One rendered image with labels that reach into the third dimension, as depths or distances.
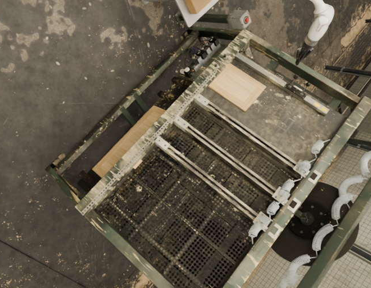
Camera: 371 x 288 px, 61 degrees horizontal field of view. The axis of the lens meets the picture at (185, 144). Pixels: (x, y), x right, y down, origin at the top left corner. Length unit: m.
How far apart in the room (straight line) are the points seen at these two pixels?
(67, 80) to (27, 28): 0.54
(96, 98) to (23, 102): 0.66
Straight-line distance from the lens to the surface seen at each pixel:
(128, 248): 2.49
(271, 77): 2.97
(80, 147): 3.19
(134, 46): 3.43
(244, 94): 2.87
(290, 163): 2.62
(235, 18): 3.05
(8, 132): 3.15
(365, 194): 3.05
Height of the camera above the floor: 2.95
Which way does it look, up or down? 45 degrees down
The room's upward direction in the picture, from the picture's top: 117 degrees clockwise
